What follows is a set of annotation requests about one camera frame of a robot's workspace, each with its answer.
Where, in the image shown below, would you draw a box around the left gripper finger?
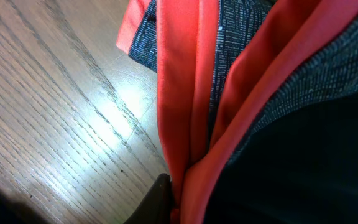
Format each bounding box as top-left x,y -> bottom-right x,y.
124,174 -> 173,224

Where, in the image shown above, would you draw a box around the black shorts red waistband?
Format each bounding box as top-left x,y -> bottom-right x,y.
116,0 -> 358,223

